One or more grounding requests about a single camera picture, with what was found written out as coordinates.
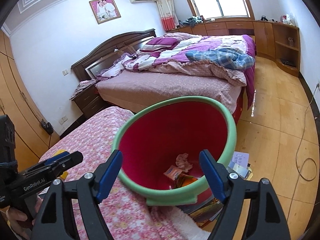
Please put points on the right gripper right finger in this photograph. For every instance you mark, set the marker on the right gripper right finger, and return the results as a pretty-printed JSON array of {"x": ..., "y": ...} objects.
[{"x": 265, "y": 219}]

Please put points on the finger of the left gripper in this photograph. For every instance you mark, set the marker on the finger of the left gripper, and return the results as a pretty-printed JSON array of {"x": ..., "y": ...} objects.
[{"x": 55, "y": 166}]

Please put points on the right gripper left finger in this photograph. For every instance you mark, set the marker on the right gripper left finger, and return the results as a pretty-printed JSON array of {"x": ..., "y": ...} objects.
[{"x": 55, "y": 219}]

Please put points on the person's left hand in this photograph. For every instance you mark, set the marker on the person's left hand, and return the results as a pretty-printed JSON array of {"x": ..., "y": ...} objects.
[{"x": 14, "y": 215}]

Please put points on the yellow foam net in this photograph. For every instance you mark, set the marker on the yellow foam net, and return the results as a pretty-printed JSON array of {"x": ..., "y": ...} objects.
[{"x": 57, "y": 157}]

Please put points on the wooden wardrobe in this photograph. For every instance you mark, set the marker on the wooden wardrobe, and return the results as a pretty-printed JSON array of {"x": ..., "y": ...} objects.
[{"x": 32, "y": 141}]

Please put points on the books on floor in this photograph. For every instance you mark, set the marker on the books on floor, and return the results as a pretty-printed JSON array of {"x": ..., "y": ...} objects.
[{"x": 210, "y": 203}]

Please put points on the dark wooden nightstand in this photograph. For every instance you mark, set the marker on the dark wooden nightstand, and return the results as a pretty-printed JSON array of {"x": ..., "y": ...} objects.
[{"x": 89, "y": 101}]

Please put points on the pink floral small bed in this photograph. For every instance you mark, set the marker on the pink floral small bed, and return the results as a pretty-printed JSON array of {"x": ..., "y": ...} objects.
[{"x": 125, "y": 212}]

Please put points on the folded clothes on nightstand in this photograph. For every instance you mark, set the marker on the folded clothes on nightstand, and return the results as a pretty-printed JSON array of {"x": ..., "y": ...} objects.
[{"x": 82, "y": 86}]

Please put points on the wrappers in bin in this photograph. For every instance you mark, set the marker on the wrappers in bin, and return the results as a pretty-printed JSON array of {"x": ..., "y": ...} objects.
[{"x": 179, "y": 178}]

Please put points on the pink crumpled tissue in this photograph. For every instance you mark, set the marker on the pink crumpled tissue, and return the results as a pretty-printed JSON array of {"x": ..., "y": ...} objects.
[{"x": 183, "y": 163}]

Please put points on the large bed brown sheet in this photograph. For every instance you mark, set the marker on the large bed brown sheet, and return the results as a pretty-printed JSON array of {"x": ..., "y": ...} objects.
[{"x": 137, "y": 90}]

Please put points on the dark wooden headboard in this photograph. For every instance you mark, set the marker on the dark wooden headboard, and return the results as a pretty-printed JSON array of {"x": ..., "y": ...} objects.
[{"x": 118, "y": 42}]

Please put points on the red bin green rim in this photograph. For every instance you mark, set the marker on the red bin green rim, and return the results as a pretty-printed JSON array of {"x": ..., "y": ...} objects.
[{"x": 153, "y": 138}]

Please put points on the white purple frilled pillow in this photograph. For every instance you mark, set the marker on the white purple frilled pillow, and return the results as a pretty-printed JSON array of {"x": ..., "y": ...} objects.
[{"x": 115, "y": 69}]

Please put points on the blue plaid cloth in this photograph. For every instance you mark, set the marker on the blue plaid cloth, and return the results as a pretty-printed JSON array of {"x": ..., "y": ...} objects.
[{"x": 230, "y": 58}]

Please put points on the framed wedding photo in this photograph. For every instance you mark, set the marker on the framed wedding photo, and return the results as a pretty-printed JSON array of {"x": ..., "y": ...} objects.
[{"x": 104, "y": 10}]

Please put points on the purple patchwork quilt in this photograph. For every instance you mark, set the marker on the purple patchwork quilt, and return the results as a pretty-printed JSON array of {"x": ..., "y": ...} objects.
[{"x": 166, "y": 54}]

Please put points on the wooden cabinet row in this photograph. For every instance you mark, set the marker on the wooden cabinet row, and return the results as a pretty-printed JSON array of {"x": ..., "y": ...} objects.
[{"x": 275, "y": 41}]

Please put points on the floral red curtain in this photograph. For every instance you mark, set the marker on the floral red curtain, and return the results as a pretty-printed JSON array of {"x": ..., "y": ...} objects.
[{"x": 167, "y": 13}]

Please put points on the blue clothes on cabinet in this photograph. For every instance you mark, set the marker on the blue clothes on cabinet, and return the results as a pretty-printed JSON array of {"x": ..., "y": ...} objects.
[{"x": 192, "y": 21}]

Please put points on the black charger on wall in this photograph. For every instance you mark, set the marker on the black charger on wall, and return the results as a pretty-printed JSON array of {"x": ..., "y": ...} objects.
[{"x": 47, "y": 126}]

